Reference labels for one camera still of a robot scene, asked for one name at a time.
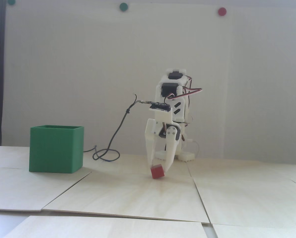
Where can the light plywood sheet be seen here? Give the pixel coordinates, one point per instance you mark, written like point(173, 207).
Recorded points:
point(125, 195)
point(14, 188)
point(133, 167)
point(100, 228)
point(262, 231)
point(249, 198)

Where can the white backdrop sheet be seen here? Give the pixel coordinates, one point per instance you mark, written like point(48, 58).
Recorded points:
point(88, 62)

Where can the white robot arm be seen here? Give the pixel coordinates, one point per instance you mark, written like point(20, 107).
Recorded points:
point(181, 114)

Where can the red block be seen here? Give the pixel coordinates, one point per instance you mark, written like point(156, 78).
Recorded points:
point(158, 172)

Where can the wrist camera on white mount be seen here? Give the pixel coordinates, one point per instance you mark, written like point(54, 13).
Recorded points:
point(163, 115)

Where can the red round magnet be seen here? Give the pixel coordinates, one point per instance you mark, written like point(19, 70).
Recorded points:
point(222, 11)

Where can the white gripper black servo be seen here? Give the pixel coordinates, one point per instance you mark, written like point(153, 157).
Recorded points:
point(156, 126)

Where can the green round magnet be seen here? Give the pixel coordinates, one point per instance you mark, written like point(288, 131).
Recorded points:
point(11, 2)
point(123, 7)

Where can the green box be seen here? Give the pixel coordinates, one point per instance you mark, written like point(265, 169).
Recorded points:
point(53, 148)

